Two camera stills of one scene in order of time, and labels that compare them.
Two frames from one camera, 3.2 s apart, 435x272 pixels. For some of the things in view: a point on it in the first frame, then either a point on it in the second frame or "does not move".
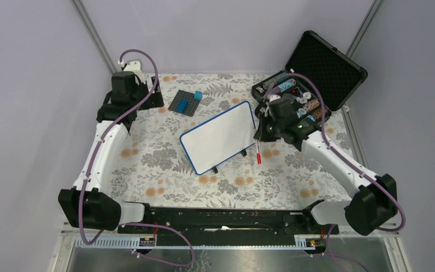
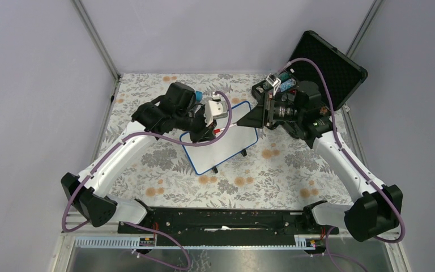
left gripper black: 154,100 to 205,132
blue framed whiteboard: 220,137 does not move
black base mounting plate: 225,226 does not move
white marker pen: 258,154 to 230,126
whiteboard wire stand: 214,168 does not move
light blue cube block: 198,95 does not move
